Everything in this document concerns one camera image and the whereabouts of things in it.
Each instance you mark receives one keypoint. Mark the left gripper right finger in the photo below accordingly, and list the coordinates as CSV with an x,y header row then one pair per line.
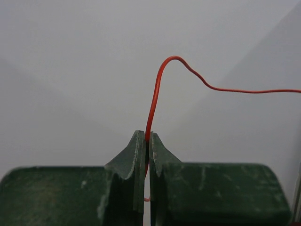
x,y
213,194

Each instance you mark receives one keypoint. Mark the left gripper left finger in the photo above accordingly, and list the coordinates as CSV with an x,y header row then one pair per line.
x,y
109,195

